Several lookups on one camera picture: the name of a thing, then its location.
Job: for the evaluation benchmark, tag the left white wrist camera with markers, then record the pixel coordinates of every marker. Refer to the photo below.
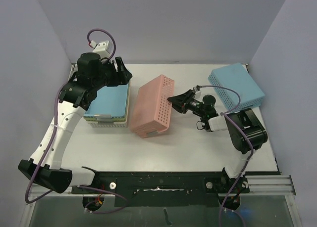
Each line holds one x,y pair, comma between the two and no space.
103,49

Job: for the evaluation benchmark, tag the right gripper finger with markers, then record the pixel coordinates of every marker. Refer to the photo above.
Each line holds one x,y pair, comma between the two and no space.
179,106
182,97

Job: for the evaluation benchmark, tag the aluminium frame rail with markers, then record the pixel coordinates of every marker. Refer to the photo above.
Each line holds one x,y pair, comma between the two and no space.
271,185

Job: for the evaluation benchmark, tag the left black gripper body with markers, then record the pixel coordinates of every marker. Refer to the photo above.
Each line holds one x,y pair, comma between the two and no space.
113,78

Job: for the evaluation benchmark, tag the blue plastic basket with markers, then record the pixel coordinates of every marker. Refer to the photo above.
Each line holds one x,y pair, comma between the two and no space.
111,103
236,88

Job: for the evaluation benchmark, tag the white plastic basket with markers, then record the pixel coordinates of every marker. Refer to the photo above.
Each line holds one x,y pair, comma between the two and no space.
109,124

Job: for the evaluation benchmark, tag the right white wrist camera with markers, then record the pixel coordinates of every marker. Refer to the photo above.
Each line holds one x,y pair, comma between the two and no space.
196,91

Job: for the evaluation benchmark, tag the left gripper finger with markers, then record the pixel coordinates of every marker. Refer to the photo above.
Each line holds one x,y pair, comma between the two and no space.
126,77
120,64

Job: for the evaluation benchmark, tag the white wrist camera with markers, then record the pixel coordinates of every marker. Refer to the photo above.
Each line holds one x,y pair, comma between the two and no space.
196,91
103,49

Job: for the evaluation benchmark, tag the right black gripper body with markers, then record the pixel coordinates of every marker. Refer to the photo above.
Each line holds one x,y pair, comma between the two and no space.
184,102

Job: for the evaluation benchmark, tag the green plastic basket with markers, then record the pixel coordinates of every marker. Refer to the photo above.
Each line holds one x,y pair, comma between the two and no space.
123,118

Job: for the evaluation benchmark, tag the pink plastic basket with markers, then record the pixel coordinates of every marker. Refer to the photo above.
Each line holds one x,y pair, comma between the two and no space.
152,111

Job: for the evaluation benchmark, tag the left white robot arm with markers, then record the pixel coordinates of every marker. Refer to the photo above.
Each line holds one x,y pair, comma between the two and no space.
72,101

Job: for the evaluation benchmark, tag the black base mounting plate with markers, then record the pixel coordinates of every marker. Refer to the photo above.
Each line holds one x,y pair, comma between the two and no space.
167,189

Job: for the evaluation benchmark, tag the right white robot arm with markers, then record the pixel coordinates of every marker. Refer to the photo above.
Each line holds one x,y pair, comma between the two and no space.
245,130

